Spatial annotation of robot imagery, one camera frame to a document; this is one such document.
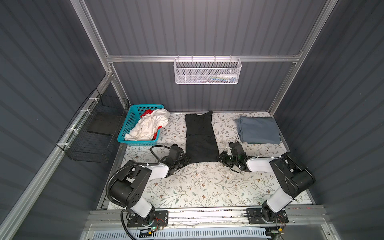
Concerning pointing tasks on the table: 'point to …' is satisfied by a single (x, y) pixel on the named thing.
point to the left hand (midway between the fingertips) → (190, 159)
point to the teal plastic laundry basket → (134, 114)
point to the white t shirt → (148, 125)
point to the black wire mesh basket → (90, 137)
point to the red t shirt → (149, 111)
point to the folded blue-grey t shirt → (258, 130)
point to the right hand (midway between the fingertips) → (217, 159)
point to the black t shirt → (201, 145)
